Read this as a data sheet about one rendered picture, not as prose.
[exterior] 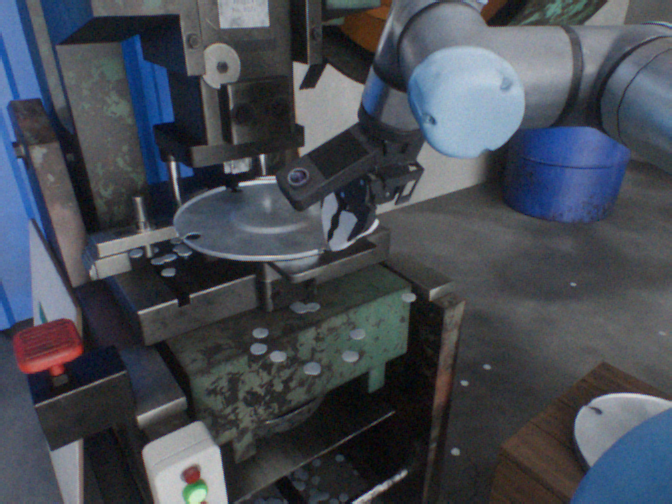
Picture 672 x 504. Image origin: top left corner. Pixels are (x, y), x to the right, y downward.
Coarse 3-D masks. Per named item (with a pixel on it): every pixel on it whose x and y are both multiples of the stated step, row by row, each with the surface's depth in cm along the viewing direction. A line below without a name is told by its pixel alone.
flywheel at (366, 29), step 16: (384, 0) 96; (496, 0) 73; (512, 0) 72; (528, 0) 74; (352, 16) 100; (368, 16) 96; (384, 16) 94; (496, 16) 75; (512, 16) 77; (352, 32) 101; (368, 32) 97; (368, 48) 99
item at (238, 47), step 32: (224, 0) 65; (256, 0) 68; (288, 0) 70; (224, 32) 67; (256, 32) 69; (288, 32) 72; (224, 64) 66; (256, 64) 71; (288, 64) 74; (192, 96) 70; (224, 96) 68; (256, 96) 70; (288, 96) 73; (192, 128) 74; (224, 128) 71; (256, 128) 71; (288, 128) 74
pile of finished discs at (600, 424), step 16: (592, 400) 99; (608, 400) 100; (624, 400) 100; (640, 400) 100; (656, 400) 100; (576, 416) 96; (592, 416) 97; (608, 416) 97; (624, 416) 97; (640, 416) 97; (576, 432) 93; (592, 432) 93; (608, 432) 93; (624, 432) 93; (576, 448) 91; (592, 448) 90; (592, 464) 87
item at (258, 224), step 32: (224, 192) 86; (256, 192) 86; (192, 224) 74; (224, 224) 74; (256, 224) 73; (288, 224) 73; (320, 224) 74; (224, 256) 65; (256, 256) 65; (288, 256) 65
